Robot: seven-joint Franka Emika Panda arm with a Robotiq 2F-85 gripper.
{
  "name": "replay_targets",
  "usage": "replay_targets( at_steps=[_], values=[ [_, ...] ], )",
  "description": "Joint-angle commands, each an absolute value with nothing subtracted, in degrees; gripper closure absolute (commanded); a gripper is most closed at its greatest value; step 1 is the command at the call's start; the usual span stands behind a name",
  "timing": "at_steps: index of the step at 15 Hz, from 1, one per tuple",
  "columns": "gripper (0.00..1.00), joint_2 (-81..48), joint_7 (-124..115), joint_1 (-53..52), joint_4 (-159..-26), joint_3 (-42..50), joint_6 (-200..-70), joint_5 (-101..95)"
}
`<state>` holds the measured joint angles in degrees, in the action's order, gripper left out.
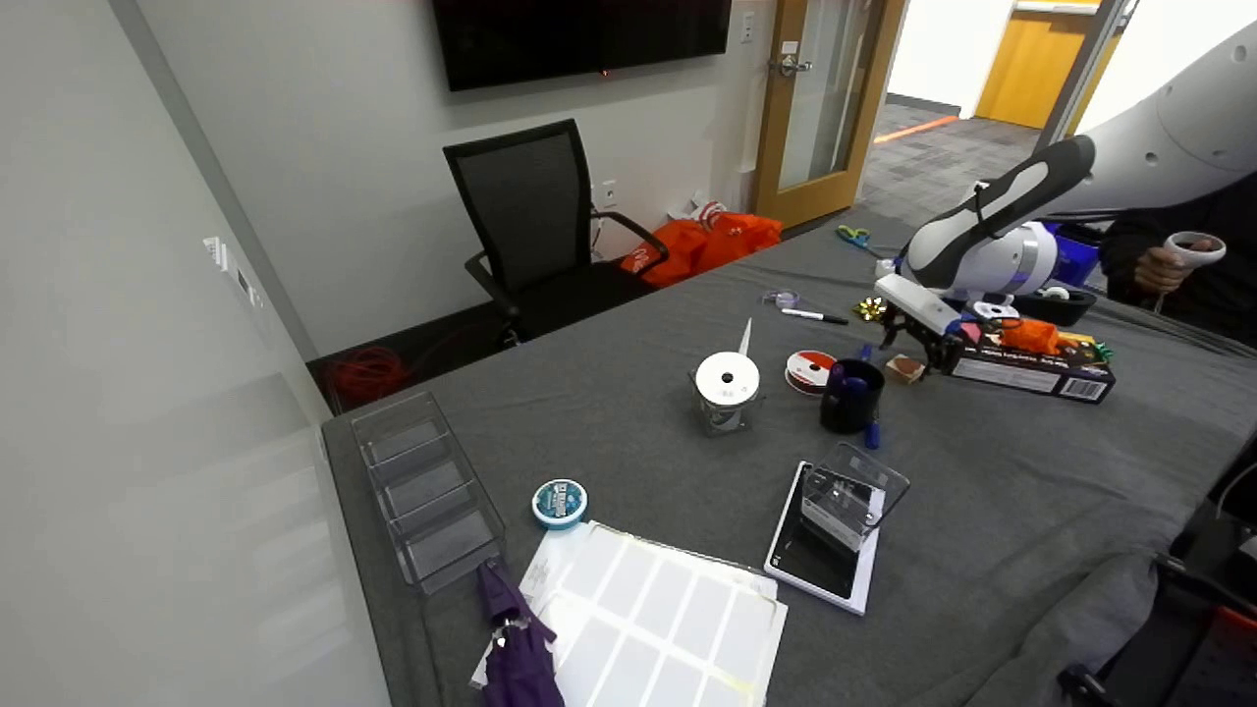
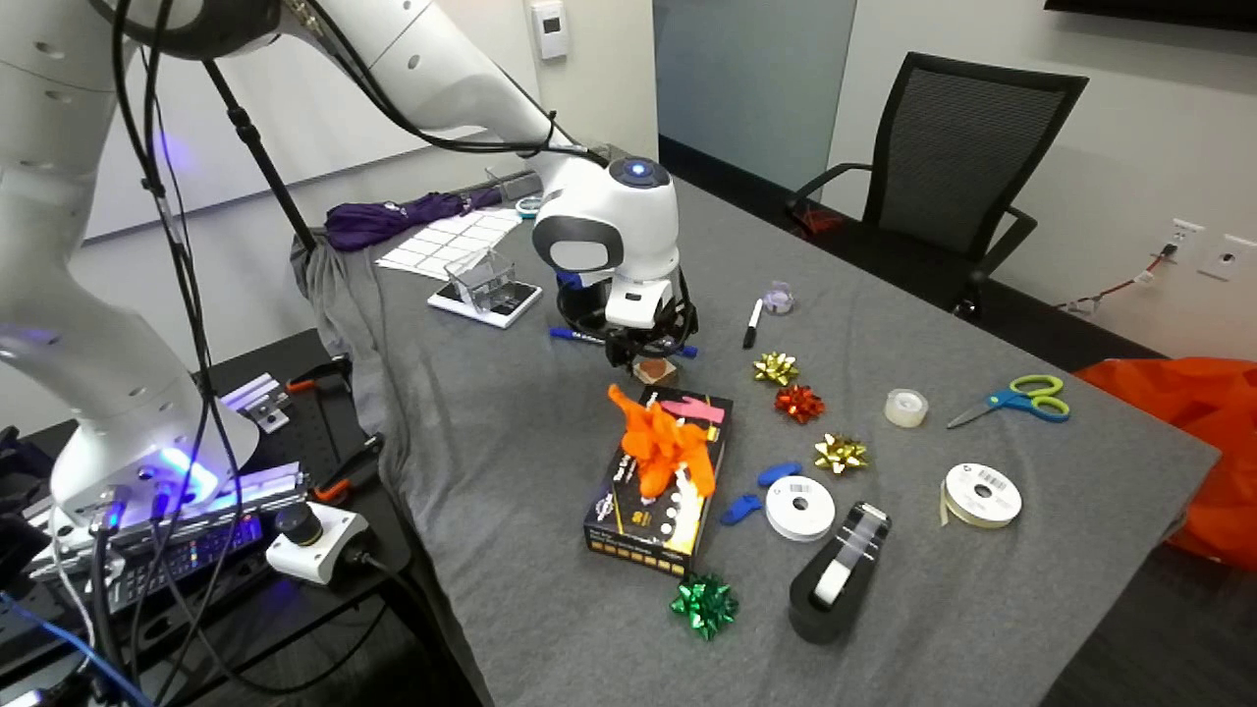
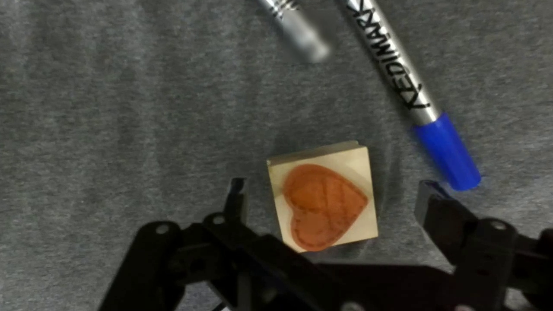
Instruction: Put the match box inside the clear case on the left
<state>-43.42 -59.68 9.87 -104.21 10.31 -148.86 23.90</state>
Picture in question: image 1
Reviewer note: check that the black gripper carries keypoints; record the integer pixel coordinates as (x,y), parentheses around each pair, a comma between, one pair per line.
(924,340)

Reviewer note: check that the small orange match box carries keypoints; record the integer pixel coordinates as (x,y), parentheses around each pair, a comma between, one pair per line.
(906,372)

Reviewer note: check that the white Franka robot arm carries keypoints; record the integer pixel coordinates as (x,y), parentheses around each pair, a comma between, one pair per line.
(1180,132)

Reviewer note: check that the clear plastic case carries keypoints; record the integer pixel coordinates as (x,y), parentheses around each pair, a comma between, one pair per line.
(849,504)

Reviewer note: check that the operator hand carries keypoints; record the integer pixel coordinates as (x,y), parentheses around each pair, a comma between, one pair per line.
(1161,268)

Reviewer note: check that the blue pen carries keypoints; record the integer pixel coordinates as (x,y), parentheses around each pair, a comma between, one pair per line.
(872,434)
(865,353)

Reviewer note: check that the gold gift bow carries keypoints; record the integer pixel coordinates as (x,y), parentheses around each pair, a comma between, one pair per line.
(871,309)

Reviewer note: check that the black pen cup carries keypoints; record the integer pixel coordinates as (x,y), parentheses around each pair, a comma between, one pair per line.
(849,404)

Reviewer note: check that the orange white ribbon spool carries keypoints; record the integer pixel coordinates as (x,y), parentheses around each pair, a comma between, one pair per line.
(812,372)

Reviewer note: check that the black marker pen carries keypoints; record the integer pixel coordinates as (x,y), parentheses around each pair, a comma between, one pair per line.
(816,314)

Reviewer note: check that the black tray with tools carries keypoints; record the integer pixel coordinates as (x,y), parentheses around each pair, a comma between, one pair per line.
(1028,374)

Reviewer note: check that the orange ribbon bow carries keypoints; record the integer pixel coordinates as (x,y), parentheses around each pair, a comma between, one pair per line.
(1031,336)

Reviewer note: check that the blue green scissors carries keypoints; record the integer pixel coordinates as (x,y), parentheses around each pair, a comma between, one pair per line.
(859,242)

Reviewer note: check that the small clear tape roll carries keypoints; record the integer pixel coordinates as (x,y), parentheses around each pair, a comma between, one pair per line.
(785,301)

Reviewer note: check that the black tape dispenser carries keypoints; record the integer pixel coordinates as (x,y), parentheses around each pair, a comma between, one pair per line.
(1057,302)

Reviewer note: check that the green gift bow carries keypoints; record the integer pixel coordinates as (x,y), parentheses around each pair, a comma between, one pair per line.
(1090,348)

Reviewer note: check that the silver ribbon spool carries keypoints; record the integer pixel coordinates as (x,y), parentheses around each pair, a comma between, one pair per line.
(730,379)

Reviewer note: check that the blue background object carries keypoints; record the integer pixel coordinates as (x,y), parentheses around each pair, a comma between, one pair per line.
(1078,249)

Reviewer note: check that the orange plastic bag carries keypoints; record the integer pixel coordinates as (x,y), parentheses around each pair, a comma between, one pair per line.
(707,242)

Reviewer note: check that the wooden door with glass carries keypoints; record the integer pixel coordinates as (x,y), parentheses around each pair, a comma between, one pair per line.
(772,132)

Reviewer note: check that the grey table cloth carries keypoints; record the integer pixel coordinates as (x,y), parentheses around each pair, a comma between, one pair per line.
(630,434)

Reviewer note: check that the white handheld controller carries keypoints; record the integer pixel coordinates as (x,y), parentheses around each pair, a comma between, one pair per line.
(1196,245)

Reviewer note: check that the person in dark clothes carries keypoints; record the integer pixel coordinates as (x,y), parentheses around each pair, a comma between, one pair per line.
(1225,294)

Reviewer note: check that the yellow wooden hallway door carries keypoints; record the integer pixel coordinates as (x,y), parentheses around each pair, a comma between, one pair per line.
(1036,64)

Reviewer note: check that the black equipment cart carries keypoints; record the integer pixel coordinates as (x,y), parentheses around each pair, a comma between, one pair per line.
(1180,615)

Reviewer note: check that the blue tape roll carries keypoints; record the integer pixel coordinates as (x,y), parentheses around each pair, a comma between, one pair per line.
(561,500)

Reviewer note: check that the black mesh office chair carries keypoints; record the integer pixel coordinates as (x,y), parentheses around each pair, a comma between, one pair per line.
(525,199)

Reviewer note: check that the purple cloth bundle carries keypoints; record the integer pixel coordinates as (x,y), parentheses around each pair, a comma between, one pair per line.
(531,661)

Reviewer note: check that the clear compartment tray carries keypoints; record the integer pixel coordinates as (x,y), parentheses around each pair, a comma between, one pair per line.
(426,492)

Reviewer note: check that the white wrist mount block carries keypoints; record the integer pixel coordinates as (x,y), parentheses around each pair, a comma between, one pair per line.
(918,301)

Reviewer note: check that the black wall television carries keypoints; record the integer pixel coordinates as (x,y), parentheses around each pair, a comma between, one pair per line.
(575,42)

